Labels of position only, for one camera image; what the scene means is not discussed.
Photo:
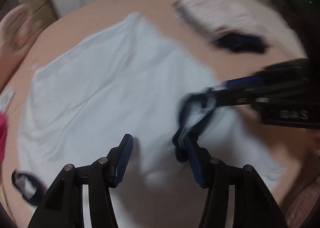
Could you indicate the white crumpled garment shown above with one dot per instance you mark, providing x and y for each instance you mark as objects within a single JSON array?
[{"x": 6, "y": 99}]

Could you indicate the rolled pink blanket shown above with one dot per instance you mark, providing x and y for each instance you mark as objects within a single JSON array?
[{"x": 19, "y": 31}]

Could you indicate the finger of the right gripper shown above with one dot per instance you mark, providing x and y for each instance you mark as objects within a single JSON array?
[
  {"x": 234, "y": 98},
  {"x": 252, "y": 81}
]

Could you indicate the white t-shirt navy collar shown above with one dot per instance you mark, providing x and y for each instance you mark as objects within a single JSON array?
[{"x": 128, "y": 78}]

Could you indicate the pink patterned folded garment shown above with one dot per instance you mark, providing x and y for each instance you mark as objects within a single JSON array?
[{"x": 217, "y": 18}]

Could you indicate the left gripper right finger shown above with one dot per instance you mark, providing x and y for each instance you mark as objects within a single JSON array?
[{"x": 254, "y": 204}]

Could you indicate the person's right hand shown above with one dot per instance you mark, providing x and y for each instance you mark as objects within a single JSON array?
[{"x": 297, "y": 150}]

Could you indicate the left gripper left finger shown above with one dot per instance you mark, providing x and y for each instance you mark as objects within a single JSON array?
[{"x": 62, "y": 204}]

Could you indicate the dark navy folded garment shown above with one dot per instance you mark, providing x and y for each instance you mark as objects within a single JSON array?
[{"x": 240, "y": 43}]

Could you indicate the magenta and cream garment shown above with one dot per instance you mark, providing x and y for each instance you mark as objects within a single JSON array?
[{"x": 3, "y": 135}]

